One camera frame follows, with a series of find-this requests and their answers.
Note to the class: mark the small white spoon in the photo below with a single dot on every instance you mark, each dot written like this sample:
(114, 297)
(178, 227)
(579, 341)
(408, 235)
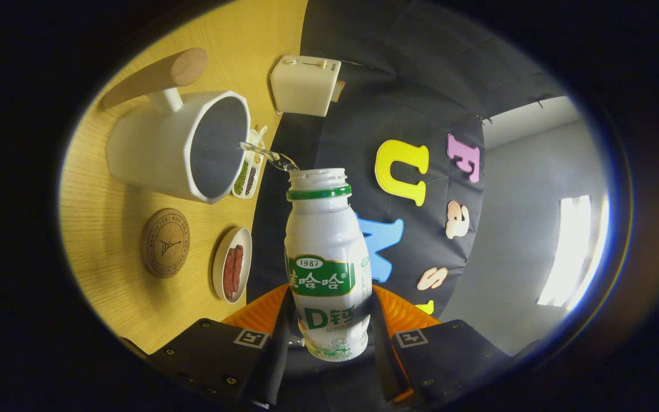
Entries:
(261, 134)

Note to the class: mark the bread slice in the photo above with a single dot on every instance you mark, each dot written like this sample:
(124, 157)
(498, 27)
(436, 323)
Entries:
(339, 91)

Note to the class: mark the wooden table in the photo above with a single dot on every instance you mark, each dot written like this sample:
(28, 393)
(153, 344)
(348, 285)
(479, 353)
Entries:
(106, 217)

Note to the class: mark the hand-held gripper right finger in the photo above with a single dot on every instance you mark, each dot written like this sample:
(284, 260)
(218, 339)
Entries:
(384, 355)

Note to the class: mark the cream toaster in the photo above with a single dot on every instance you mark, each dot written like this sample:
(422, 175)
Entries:
(304, 86)

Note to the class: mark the white juice bottle green label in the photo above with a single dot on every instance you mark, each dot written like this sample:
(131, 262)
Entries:
(324, 234)

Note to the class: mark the white divided bean dish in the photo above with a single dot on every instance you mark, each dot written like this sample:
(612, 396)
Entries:
(243, 183)

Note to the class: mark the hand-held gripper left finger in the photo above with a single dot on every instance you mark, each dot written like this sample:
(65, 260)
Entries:
(278, 360)

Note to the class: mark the round cork coaster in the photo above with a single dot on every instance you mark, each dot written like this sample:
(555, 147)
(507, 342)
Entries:
(165, 243)

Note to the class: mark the red meat slices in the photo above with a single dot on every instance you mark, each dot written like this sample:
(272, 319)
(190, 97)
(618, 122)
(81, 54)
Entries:
(232, 272)

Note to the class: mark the round beige plate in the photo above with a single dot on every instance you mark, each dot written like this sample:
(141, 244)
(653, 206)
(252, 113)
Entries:
(218, 274)

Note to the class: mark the ceiling light panel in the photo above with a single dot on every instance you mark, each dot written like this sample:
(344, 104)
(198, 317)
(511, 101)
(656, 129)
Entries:
(570, 252)

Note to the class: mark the black backdrop cloth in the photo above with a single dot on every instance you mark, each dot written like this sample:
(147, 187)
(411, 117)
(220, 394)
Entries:
(409, 86)

